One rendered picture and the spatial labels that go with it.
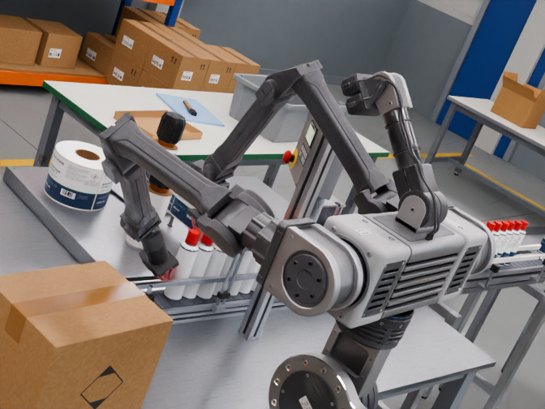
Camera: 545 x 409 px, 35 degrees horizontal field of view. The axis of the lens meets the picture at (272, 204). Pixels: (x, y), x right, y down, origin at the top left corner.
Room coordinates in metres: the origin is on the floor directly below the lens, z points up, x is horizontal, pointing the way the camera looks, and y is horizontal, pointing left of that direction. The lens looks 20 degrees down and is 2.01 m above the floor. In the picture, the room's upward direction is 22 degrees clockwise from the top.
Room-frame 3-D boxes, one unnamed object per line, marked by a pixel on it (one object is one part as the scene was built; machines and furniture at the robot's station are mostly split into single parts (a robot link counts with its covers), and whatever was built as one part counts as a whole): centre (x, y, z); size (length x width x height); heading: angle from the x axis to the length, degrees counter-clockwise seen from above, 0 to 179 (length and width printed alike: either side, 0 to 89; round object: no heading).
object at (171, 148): (2.73, 0.41, 1.04); 0.09 x 0.09 x 0.29
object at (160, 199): (2.33, 0.33, 1.03); 0.09 x 0.09 x 0.30
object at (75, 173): (2.48, 0.59, 0.95); 0.20 x 0.20 x 0.14
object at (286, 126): (4.44, 0.11, 0.91); 0.60 x 0.40 x 0.22; 149
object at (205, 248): (2.14, 0.13, 0.98); 0.05 x 0.05 x 0.20
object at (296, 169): (2.23, -0.07, 1.38); 0.17 x 0.10 x 0.19; 14
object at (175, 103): (4.12, 0.56, 0.81); 0.32 x 0.24 x 0.01; 41
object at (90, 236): (2.59, 0.32, 0.86); 0.80 x 0.67 x 0.05; 139
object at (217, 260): (2.17, 0.09, 0.98); 0.05 x 0.05 x 0.20
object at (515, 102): (7.68, -1.71, 0.97); 0.47 x 0.41 x 0.37; 142
